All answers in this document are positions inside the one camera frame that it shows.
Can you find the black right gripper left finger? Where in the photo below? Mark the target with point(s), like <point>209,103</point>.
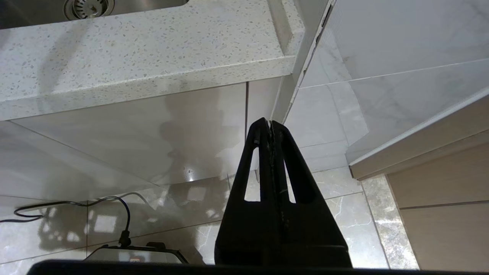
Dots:
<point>244,233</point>

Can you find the narrow white cabinet panel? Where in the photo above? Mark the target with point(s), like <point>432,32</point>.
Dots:
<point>263,99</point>

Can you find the round metal sink drain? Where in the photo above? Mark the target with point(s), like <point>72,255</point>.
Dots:
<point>89,7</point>

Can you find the beige cabinet front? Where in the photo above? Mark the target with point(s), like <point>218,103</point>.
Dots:
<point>443,221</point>

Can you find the white glossy cabinet door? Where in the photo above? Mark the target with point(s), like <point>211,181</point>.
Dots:
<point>114,145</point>

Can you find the stainless steel sink basin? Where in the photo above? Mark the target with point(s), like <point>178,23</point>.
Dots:
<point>38,11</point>

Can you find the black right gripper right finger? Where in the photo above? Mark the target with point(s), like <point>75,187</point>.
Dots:
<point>313,236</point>

